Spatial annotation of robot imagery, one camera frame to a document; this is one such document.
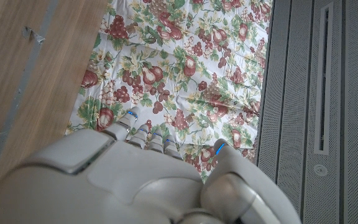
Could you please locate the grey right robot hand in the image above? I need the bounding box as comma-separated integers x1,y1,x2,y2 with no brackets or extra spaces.
0,106,303,224

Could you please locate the grey perforated metal panel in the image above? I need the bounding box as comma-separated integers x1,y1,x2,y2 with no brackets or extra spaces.
255,0,358,224

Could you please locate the floral fruit print backdrop cloth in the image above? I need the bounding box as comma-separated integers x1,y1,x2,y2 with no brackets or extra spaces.
64,0,275,184

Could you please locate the small torn tape scrap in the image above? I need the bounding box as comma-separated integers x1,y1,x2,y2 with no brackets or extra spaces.
22,26,46,44

